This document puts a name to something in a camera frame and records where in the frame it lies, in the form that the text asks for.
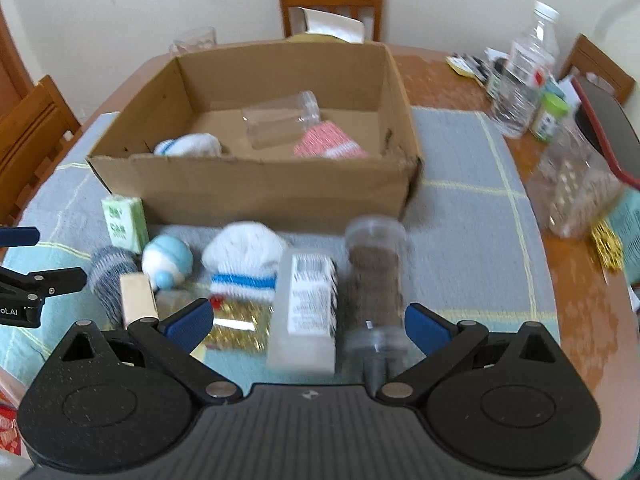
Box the printed papers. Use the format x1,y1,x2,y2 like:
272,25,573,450
445,51,493,86

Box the small beige carton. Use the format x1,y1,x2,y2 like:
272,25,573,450
119,272,160,328

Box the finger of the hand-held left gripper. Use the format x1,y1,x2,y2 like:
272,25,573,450
0,226,41,248
0,266,88,306

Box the frosted white bottle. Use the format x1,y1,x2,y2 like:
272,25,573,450
266,249,338,375

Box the white glove bundle on table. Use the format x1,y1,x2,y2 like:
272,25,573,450
202,221,291,303

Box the tall clear water bottle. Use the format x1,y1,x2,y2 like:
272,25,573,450
505,1,561,96

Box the brown cardboard box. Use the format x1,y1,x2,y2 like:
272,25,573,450
86,41,425,236

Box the dark lid jar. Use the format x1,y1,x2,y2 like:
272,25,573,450
485,60,508,101

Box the red rimmed black tray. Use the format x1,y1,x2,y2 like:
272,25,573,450
570,76,640,186

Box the empty clear plastic jar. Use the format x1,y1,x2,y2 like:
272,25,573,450
241,91,323,150

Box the white glove bundle in box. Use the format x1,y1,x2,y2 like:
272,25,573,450
153,133,223,157

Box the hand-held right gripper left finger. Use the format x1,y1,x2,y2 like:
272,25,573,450
47,297,238,406

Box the green tissue pack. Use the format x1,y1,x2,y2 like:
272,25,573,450
101,194,151,255

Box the green lid jar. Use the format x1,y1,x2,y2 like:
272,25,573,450
530,94,571,142

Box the clear plastic bag of items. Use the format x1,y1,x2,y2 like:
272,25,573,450
530,122,623,238

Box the grey striped sock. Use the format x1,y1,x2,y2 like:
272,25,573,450
90,246,141,326

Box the red printed packet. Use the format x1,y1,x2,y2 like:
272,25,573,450
0,405,23,456

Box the gold clips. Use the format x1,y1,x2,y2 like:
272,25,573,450
590,220,625,271

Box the blue and white sock ball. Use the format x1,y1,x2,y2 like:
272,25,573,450
142,235,194,291

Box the blue checked table cloth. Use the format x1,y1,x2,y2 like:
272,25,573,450
0,107,558,461

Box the clear jar with brown contents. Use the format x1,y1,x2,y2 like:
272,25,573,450
342,215,426,381

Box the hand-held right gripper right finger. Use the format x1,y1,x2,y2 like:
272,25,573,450
377,302,576,403

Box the white tissue paper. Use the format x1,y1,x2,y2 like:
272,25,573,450
291,6,366,43

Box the teal packet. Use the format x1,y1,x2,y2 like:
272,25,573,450
607,187,640,286

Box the pink and white knit sock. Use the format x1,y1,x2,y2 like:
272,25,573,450
292,121,372,160

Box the small clear ribbed bottle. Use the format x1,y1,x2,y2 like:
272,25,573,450
491,67,543,139

